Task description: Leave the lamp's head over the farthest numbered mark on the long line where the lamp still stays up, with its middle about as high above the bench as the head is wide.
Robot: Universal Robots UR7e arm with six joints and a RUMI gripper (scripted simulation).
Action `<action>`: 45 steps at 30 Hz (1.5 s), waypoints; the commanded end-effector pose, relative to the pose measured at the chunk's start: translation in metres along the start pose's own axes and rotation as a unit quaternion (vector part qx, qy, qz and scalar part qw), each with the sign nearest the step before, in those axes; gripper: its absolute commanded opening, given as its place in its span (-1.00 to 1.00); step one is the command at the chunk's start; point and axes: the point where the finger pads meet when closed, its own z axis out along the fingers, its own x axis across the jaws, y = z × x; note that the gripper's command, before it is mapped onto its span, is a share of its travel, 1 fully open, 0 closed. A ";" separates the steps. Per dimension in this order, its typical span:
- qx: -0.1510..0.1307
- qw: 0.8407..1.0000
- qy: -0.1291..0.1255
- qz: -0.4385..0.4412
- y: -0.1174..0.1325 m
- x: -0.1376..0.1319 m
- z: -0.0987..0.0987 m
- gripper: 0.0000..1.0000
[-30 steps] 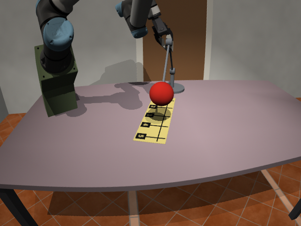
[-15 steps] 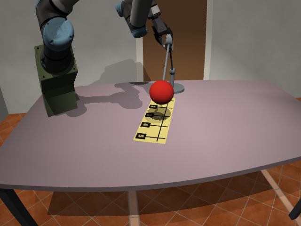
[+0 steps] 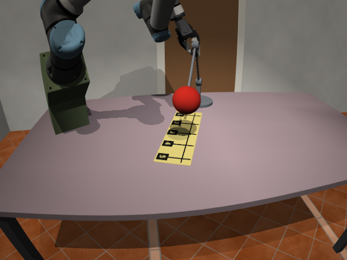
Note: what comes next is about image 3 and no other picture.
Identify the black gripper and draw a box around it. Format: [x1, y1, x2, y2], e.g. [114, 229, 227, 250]
[170, 13, 200, 57]

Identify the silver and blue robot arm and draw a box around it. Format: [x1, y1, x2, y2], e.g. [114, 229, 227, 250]
[40, 0, 194, 85]

